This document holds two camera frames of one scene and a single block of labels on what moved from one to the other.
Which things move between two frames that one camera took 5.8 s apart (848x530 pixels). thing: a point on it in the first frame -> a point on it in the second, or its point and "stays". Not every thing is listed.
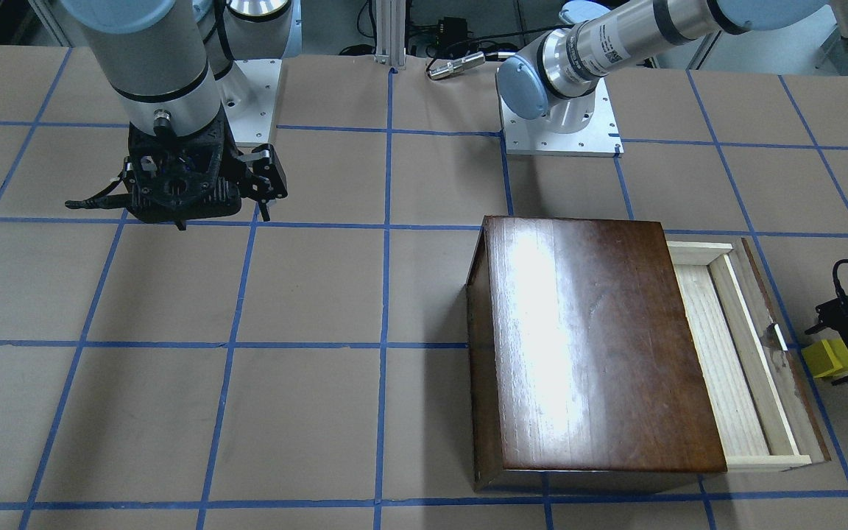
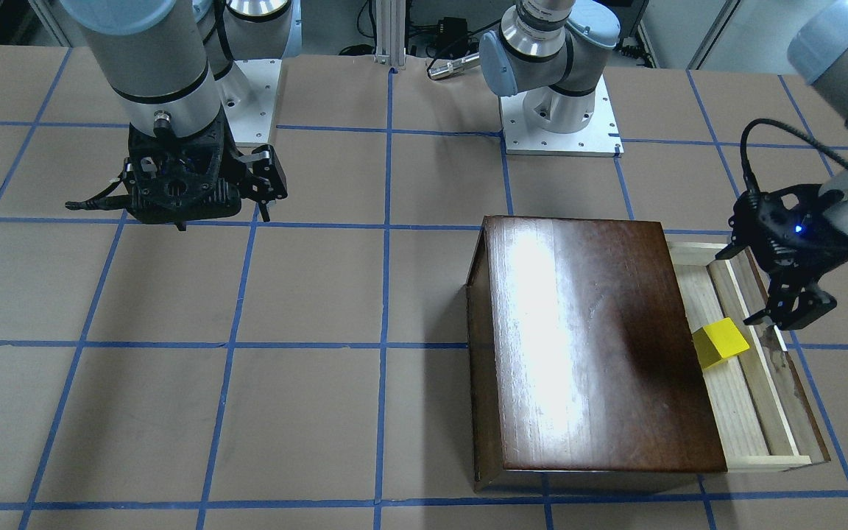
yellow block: x=828 y=358 -> x=718 y=341
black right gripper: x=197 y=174 stays
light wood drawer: x=762 y=414 stays
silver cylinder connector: x=442 y=68 stays
